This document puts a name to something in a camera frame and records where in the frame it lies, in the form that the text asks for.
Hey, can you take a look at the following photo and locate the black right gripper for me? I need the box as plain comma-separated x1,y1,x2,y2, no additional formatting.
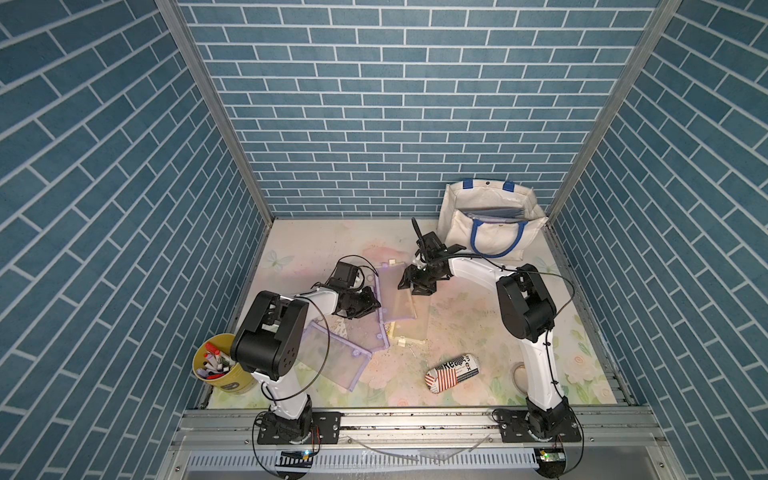
396,264,442,297

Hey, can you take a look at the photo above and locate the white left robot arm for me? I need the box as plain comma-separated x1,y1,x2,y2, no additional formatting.
230,259,381,422

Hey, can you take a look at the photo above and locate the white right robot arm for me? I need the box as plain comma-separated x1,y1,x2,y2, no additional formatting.
398,231,571,431

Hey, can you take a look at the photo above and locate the purple mesh pouch lower left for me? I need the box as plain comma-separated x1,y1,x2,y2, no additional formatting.
313,273,389,353

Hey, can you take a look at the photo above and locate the purple mesh pouch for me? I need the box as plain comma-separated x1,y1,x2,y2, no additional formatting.
313,273,389,353
376,261,417,325
298,322,373,391

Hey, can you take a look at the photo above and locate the purple mesh pouch bottom left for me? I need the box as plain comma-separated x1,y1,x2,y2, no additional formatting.
298,322,373,391

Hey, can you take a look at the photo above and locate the cream yellow pouch bottom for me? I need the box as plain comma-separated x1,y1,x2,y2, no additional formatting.
388,296,431,346

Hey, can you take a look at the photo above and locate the white canvas tote bag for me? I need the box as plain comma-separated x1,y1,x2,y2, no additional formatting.
437,179,548,261

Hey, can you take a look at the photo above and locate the crushed striped drink can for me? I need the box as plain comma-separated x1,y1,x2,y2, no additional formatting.
424,353,480,394

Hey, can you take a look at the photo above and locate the brown tape roll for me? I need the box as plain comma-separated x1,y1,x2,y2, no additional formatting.
512,362,528,396

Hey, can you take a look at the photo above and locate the yellow bowl with items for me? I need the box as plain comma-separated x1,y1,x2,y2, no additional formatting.
192,333,256,394

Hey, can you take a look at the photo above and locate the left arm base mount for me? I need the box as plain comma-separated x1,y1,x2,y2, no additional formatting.
254,411,342,445

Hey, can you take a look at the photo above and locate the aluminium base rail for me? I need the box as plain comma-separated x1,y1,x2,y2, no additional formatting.
159,405,684,479

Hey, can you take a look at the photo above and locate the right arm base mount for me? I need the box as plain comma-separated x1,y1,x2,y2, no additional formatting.
491,408,583,443

